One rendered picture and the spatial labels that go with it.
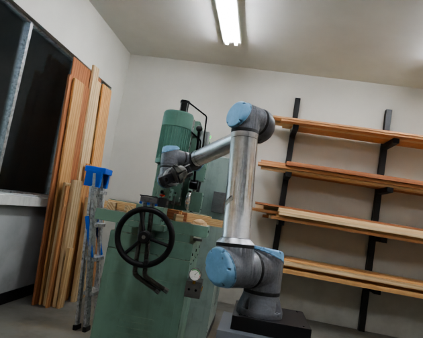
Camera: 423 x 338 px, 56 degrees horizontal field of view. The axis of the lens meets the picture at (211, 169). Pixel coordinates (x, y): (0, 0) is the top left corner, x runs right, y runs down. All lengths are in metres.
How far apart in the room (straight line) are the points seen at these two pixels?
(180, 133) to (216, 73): 2.68
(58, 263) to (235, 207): 2.26
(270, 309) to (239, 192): 0.47
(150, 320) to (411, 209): 3.35
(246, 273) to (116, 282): 0.85
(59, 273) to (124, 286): 1.45
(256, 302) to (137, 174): 3.31
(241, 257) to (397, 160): 3.48
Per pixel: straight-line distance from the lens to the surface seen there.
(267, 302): 1.65
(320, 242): 4.55
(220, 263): 1.50
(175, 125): 2.21
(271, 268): 1.63
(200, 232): 2.06
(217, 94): 4.74
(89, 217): 3.03
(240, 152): 1.56
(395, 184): 4.24
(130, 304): 2.17
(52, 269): 3.51
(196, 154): 2.04
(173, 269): 2.09
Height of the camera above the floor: 0.99
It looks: 6 degrees up
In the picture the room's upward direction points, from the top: 10 degrees clockwise
